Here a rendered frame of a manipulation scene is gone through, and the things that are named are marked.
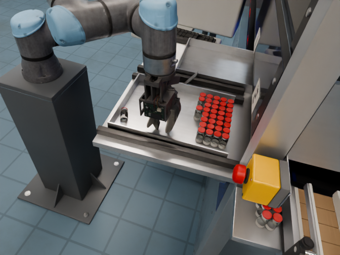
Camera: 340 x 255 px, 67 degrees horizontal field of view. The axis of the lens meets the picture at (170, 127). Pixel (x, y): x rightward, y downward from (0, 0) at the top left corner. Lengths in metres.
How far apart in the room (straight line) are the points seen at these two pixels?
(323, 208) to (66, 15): 0.67
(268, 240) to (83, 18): 0.60
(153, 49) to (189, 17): 1.00
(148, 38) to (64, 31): 0.16
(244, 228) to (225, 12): 1.12
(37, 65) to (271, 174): 0.89
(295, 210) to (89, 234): 1.16
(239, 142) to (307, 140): 0.26
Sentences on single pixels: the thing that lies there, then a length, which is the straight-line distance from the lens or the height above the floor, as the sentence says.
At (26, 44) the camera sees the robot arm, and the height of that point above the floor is 0.94.
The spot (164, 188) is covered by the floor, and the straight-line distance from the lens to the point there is 1.67.
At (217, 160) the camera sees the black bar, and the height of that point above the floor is 0.90.
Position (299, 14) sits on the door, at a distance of 0.61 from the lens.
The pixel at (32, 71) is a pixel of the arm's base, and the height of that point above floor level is 0.84.
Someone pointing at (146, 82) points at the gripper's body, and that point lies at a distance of 0.58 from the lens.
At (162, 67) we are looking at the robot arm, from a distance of 0.57.
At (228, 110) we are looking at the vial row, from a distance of 0.80.
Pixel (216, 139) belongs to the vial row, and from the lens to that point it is 0.72.
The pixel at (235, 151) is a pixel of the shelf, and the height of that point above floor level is 0.88.
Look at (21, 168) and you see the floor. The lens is 1.90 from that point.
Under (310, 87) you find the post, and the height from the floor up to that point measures 1.19.
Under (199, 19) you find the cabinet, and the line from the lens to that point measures 1.52.
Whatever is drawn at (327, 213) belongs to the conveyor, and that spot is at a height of 0.93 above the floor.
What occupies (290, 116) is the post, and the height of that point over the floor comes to 1.13.
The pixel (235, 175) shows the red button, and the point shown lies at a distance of 0.54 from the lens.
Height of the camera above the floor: 1.43
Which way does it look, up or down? 45 degrees down
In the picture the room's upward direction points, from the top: 8 degrees clockwise
